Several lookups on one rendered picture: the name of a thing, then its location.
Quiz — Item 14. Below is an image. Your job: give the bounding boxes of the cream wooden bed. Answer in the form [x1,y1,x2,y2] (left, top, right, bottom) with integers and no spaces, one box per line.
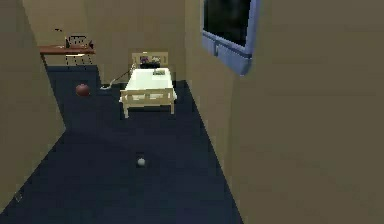
[119,51,178,119]

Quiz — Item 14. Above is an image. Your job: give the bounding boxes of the blue framed window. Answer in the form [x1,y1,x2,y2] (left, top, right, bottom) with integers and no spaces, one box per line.
[200,0,262,77]

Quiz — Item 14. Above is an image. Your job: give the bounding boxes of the black wire chair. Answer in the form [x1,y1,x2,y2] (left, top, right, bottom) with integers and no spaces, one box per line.
[64,33,95,66]

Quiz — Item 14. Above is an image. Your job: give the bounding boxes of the dark red ball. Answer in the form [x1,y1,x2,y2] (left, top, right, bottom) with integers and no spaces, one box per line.
[75,83,91,98]

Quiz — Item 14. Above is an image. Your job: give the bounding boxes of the brown wooden table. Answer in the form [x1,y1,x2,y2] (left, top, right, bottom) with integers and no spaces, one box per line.
[39,44,96,67]

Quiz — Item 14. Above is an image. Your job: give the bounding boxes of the dark patterned pillow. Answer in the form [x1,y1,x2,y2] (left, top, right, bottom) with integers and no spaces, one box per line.
[138,55,162,70]

